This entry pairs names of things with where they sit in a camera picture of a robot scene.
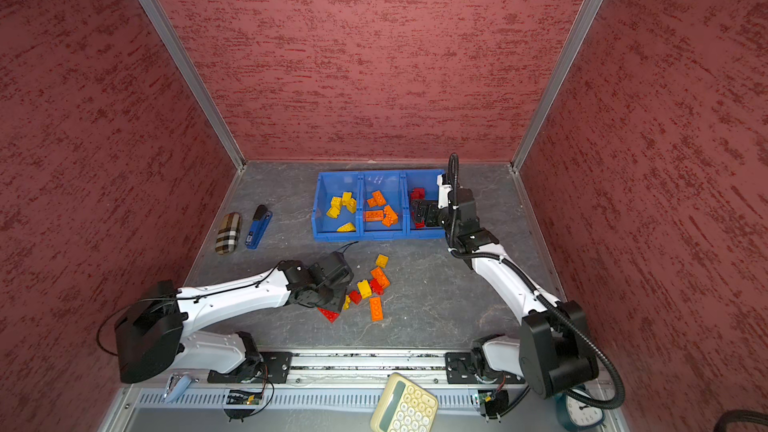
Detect red lego top long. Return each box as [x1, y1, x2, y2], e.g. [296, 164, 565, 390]
[410, 188, 426, 200]

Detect red lego long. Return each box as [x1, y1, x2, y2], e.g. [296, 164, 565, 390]
[410, 188, 426, 200]
[319, 308, 340, 323]

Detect red lego long bottom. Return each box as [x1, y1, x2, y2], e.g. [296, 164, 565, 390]
[319, 308, 340, 323]

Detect red lego small bottom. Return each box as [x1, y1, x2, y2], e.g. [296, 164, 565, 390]
[349, 291, 362, 304]

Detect yellow lego long slanted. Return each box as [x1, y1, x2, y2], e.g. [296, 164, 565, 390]
[336, 222, 356, 233]

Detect blue three-compartment bin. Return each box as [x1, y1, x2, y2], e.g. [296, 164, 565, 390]
[311, 169, 445, 242]

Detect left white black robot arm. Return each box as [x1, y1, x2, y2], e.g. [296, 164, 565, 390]
[114, 251, 354, 384]

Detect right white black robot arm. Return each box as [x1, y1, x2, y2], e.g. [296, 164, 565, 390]
[410, 186, 599, 398]

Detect plaid brown glasses case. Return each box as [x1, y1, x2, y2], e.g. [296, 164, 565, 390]
[215, 212, 242, 255]

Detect cream calculator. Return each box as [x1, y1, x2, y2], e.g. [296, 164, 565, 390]
[369, 373, 438, 432]

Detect small clear plastic piece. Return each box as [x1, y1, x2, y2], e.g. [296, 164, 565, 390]
[162, 373, 199, 404]

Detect dark green alarm clock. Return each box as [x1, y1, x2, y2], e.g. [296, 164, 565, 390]
[556, 395, 605, 432]

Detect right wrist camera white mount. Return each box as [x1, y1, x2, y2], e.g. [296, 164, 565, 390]
[437, 173, 452, 209]

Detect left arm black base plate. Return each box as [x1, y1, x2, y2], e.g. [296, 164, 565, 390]
[207, 351, 294, 384]

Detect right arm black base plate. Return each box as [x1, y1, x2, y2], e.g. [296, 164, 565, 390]
[444, 350, 525, 386]

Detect black corrugated cable conduit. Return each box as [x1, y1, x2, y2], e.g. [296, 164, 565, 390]
[446, 152, 626, 412]

